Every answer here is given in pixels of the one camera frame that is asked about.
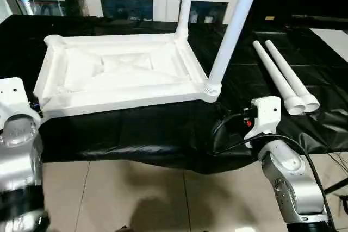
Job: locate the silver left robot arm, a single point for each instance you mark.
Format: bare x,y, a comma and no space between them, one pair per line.
19,177

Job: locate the black work mat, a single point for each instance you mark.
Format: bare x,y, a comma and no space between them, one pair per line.
136,134

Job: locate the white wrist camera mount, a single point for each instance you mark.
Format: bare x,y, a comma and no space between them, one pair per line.
13,99
265,115

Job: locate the black folding stand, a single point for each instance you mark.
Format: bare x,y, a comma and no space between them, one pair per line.
337,191

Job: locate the white plastic table leg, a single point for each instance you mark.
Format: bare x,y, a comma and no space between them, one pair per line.
277,77
234,31
293,74
185,4

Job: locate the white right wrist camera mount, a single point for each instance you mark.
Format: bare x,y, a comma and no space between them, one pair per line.
265,115

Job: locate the small yellow tag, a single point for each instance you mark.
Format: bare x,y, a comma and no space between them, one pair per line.
270,19

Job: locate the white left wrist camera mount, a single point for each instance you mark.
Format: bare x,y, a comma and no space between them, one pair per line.
13,99

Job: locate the white plastic table top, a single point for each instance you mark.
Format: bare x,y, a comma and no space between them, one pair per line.
125,69

